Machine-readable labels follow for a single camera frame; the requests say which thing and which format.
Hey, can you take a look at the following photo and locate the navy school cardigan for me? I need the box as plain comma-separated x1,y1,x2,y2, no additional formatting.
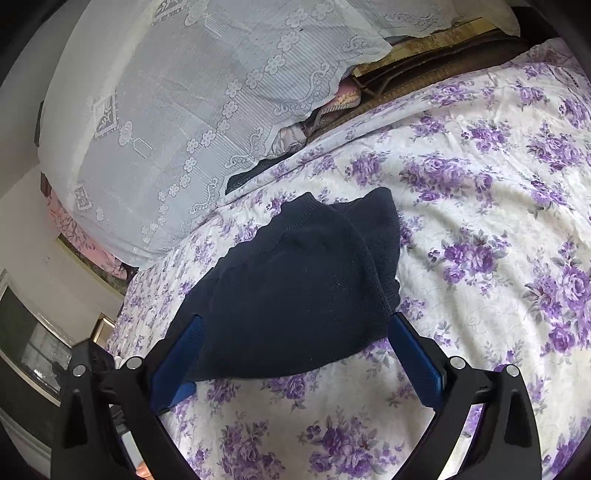
167,187,401,382

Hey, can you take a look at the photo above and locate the pink floral fabric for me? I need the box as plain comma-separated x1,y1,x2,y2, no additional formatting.
40,173,132,286

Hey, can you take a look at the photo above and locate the white lace cover cloth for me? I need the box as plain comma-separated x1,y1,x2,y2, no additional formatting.
38,1,520,267

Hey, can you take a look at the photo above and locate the purple floral bed quilt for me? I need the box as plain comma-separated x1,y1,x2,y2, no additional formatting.
107,39,590,479

